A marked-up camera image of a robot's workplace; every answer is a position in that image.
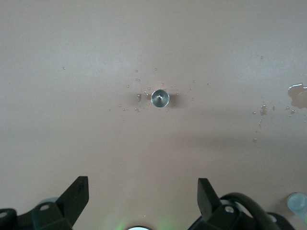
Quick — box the black left camera cable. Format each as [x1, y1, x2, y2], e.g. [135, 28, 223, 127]
[219, 192, 292, 230]

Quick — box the green bottle with glass base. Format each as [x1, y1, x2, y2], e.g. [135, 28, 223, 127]
[286, 192, 307, 220]

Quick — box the large liquid puddle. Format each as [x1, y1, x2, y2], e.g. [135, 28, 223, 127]
[287, 82, 307, 108]

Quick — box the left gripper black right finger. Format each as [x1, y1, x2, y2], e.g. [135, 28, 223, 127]
[189, 178, 255, 230]

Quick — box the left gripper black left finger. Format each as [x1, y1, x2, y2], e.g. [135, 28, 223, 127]
[32, 176, 89, 230]

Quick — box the steel double-cone jigger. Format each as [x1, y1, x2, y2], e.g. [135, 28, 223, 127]
[151, 89, 171, 109]

